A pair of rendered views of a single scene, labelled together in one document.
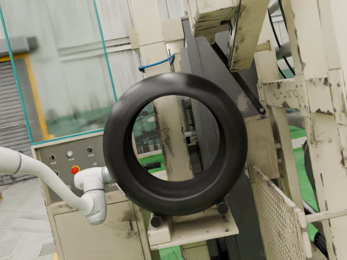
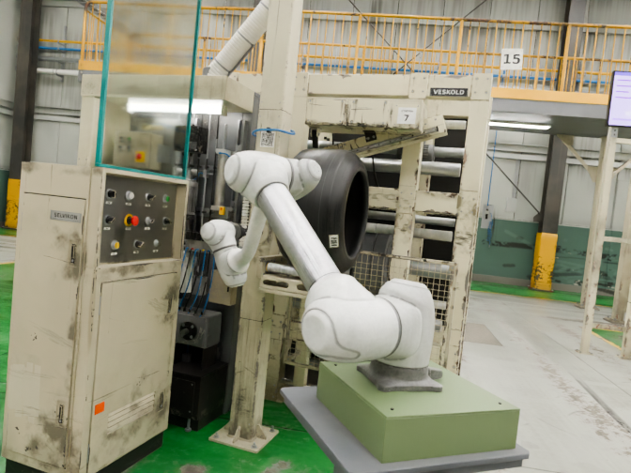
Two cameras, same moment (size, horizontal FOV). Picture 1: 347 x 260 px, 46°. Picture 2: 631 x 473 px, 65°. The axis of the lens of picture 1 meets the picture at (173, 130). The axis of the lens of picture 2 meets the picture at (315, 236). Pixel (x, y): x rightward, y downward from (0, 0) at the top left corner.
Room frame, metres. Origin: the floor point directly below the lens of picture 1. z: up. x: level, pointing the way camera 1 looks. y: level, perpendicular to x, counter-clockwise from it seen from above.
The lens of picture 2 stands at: (1.07, 2.33, 1.19)
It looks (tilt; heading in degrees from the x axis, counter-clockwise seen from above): 3 degrees down; 287
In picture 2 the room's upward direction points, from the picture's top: 6 degrees clockwise
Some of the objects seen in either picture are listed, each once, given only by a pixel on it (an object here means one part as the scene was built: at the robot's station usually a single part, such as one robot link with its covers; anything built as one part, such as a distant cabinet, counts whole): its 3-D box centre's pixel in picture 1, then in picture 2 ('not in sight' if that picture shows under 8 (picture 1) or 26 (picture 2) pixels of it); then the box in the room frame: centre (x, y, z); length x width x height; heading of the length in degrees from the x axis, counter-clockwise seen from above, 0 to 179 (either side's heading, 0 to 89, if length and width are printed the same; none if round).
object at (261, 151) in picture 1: (256, 147); not in sight; (2.00, -0.39, 1.05); 0.20 x 0.15 x 0.30; 178
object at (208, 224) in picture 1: (192, 225); (307, 290); (1.80, 0.00, 0.80); 0.37 x 0.36 x 0.02; 88
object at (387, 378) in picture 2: not in sight; (405, 370); (1.20, 0.96, 0.78); 0.22 x 0.18 x 0.06; 34
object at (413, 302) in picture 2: not in sight; (402, 319); (1.22, 0.98, 0.92); 0.18 x 0.16 x 0.22; 57
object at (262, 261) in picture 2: not in sight; (277, 265); (1.98, 0.00, 0.90); 0.40 x 0.03 x 0.10; 88
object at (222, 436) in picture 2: not in sight; (245, 432); (2.05, 0.01, 0.02); 0.27 x 0.27 x 0.04; 88
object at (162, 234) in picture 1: (161, 223); (298, 285); (1.80, 0.14, 0.84); 0.36 x 0.09 x 0.06; 178
